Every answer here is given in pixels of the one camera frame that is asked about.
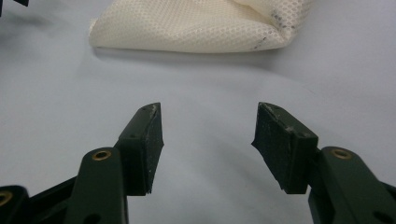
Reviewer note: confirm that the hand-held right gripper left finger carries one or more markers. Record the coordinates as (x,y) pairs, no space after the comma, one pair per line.
(140,149)

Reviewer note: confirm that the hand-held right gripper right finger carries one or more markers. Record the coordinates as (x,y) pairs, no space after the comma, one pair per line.
(285,149)

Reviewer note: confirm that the white mesh zipper bag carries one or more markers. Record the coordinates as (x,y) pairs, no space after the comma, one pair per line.
(186,25)

